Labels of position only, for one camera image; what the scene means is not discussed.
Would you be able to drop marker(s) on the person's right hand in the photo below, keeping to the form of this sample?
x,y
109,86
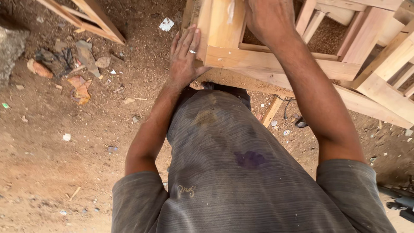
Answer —
x,y
268,19

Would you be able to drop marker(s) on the person's left hand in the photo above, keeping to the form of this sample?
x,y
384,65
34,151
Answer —
x,y
182,61

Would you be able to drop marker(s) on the person's left fingers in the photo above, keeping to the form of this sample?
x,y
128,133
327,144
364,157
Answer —
x,y
187,40

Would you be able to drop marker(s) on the unfinished wooden furniture frame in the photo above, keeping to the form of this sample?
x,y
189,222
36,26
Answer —
x,y
291,48

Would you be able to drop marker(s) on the white paper scrap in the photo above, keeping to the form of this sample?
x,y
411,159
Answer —
x,y
66,137
166,24

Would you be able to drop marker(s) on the dark trousers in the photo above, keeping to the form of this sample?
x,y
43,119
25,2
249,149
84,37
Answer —
x,y
226,90

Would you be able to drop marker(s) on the wooden offcut strip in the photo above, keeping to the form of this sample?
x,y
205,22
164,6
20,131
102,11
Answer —
x,y
271,111

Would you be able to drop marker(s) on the heap of scrap debris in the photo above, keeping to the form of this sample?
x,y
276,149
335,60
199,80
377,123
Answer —
x,y
69,69

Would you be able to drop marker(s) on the grey striped t-shirt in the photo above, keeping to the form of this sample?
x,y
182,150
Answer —
x,y
245,168

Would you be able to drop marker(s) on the wooden workbench plank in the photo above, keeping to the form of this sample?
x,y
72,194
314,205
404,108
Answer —
x,y
339,97

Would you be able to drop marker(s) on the grey rock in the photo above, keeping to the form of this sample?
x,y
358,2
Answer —
x,y
9,53

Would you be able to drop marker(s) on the black power tool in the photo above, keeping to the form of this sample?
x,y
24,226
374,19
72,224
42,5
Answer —
x,y
399,202

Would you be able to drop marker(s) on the wooden frame of slats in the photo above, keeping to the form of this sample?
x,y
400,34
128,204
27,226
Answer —
x,y
87,17

